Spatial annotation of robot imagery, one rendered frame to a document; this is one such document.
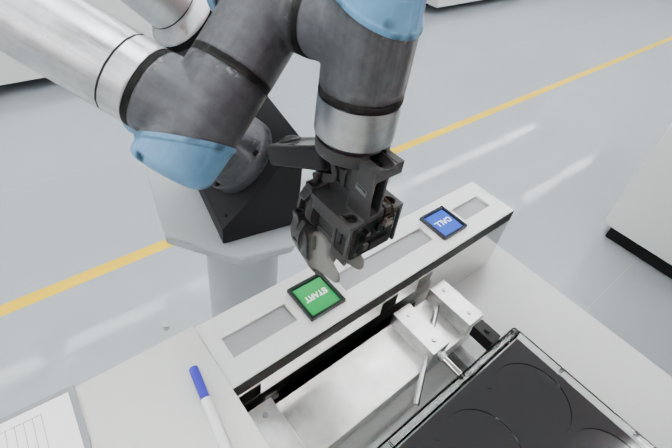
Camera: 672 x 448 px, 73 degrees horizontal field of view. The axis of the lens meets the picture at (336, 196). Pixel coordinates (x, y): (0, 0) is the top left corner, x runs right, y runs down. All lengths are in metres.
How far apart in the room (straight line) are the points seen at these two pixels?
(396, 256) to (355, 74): 0.39
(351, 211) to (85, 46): 0.26
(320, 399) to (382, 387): 0.08
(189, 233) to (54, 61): 0.52
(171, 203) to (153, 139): 0.58
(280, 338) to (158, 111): 0.31
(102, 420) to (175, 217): 0.47
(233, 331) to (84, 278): 1.43
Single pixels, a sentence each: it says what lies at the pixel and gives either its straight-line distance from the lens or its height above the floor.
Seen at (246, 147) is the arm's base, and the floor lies 0.99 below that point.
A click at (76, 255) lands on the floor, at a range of 2.07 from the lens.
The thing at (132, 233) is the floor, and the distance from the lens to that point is 2.09.
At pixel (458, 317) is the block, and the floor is 0.90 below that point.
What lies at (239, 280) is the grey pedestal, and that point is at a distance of 1.01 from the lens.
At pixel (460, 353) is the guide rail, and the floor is 0.85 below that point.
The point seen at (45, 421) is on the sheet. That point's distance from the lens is 0.57.
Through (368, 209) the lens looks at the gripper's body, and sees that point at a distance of 0.42.
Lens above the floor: 1.45
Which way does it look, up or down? 40 degrees down
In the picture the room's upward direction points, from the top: 9 degrees clockwise
